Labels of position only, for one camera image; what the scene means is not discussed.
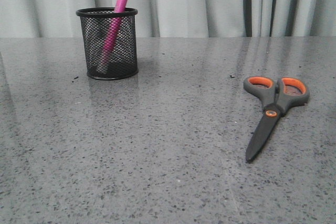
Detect magenta marker pen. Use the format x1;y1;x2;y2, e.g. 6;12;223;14
97;0;128;74

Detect grey orange scissors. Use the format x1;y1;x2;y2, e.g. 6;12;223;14
243;76;310;163

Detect black mesh pen holder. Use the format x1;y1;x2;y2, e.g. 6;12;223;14
76;7;139;80

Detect grey curtain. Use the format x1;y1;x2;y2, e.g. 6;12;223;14
1;0;335;38

